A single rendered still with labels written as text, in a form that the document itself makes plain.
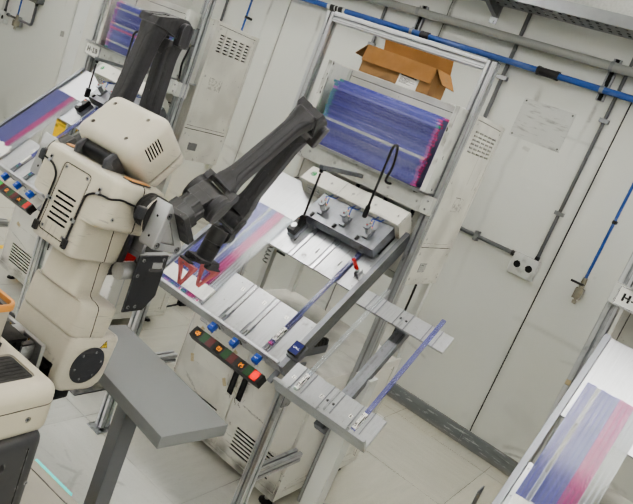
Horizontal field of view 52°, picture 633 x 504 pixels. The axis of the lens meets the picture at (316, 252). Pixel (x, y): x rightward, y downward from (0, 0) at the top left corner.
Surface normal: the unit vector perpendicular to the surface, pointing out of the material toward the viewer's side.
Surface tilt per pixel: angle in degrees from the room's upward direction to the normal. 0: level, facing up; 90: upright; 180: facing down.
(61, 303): 82
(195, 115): 90
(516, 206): 90
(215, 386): 90
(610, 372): 44
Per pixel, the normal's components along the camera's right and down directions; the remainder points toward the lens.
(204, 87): 0.75, 0.43
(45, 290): -0.46, -0.11
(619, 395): -0.13, -0.66
